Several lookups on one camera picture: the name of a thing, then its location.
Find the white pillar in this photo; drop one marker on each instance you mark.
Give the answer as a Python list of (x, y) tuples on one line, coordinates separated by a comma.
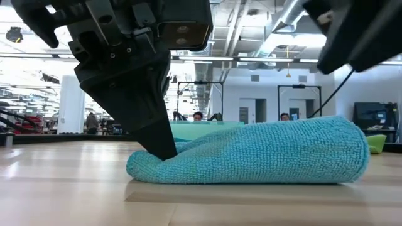
[(70, 103)]

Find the teal translucent plastic basket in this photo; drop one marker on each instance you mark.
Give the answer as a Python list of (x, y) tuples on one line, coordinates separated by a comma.
[(204, 128)]

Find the black ceiling-mounted device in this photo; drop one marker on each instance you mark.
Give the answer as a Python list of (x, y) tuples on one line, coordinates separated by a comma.
[(14, 34)]

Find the black background robot arm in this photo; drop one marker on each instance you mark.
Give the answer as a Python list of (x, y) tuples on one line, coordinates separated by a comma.
[(180, 116), (217, 116)]

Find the silver ventilation duct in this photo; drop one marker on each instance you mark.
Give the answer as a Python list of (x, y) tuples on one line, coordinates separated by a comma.
[(289, 15)]

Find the black equipment cart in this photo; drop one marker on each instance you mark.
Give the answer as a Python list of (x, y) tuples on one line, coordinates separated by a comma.
[(373, 114)]

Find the ceiling light rail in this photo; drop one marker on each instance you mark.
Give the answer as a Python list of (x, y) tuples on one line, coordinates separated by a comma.
[(251, 59)]

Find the red background furniture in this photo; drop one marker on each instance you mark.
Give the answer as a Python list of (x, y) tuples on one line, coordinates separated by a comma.
[(28, 124)]

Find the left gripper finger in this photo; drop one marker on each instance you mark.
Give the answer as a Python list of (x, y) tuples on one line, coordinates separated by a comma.
[(125, 94), (168, 78)]

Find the person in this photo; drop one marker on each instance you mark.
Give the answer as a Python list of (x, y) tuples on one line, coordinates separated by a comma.
[(284, 116), (198, 116), (92, 124)]

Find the blue microfiber towel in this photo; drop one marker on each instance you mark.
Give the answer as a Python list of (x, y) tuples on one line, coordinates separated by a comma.
[(251, 150)]

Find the green microfiber towel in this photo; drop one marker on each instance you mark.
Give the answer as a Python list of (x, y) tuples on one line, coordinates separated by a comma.
[(377, 142)]

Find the black slanted bar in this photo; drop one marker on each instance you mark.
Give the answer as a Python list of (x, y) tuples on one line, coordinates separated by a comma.
[(19, 117)]

